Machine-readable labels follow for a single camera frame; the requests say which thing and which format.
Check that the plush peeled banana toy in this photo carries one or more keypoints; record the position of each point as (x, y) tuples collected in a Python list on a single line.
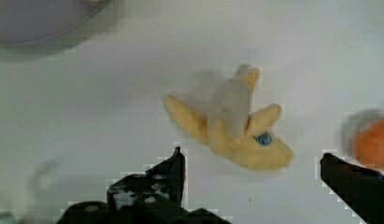
[(230, 129)]

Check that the grey round plate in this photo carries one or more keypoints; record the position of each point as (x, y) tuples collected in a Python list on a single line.
[(25, 22)]

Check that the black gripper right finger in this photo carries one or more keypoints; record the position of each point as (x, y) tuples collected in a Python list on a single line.
[(361, 189)]

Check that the green enamel mug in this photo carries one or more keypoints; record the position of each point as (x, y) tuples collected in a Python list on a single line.
[(7, 218)]

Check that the orange plush fruit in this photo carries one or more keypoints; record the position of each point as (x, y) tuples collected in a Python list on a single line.
[(368, 145)]

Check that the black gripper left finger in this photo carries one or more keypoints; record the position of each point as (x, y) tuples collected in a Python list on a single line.
[(153, 197)]

